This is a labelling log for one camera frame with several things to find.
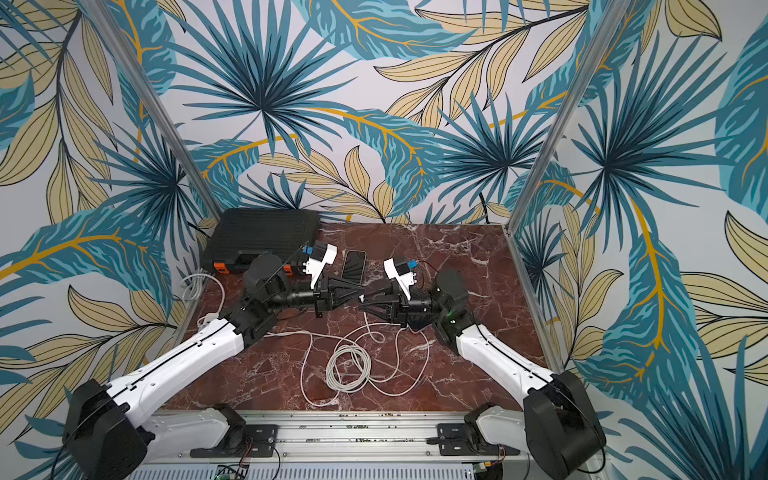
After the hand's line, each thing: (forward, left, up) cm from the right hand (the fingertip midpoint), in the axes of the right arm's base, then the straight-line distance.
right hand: (345, 324), depth 62 cm
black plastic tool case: (+50, +44, -23) cm, 70 cm away
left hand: (+5, -3, +2) cm, 7 cm away
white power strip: (+16, +46, -26) cm, 55 cm away
